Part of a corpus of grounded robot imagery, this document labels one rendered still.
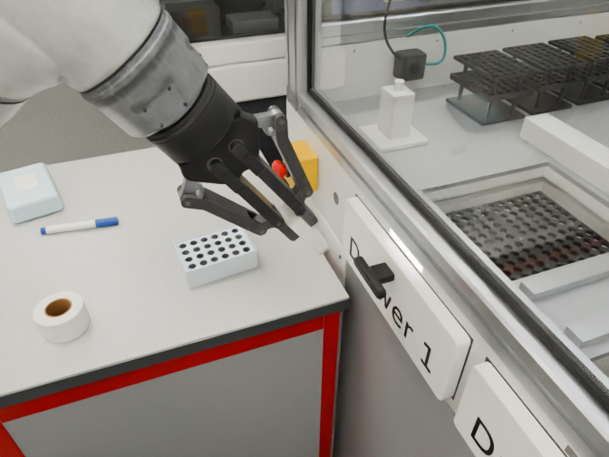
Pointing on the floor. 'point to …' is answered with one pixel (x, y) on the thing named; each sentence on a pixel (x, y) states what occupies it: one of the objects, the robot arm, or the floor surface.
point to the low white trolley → (162, 328)
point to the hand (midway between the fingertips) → (304, 228)
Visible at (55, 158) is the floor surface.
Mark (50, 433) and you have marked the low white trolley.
